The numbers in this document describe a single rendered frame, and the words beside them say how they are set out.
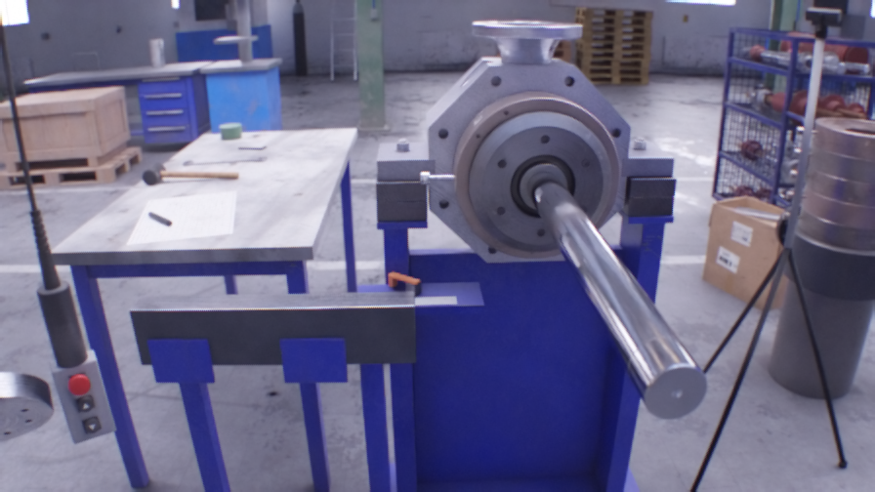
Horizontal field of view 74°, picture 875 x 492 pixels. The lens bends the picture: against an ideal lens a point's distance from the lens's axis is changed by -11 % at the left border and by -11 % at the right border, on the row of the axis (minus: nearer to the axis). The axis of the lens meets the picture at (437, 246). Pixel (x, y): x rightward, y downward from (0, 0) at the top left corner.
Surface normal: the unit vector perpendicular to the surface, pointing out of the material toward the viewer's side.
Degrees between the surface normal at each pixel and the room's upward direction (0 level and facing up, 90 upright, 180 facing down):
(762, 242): 90
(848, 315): 90
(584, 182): 90
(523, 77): 90
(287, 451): 0
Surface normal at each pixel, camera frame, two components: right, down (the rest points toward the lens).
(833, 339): -0.30, 0.36
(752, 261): -0.91, 0.16
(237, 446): -0.01, -0.93
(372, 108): 0.01, 0.37
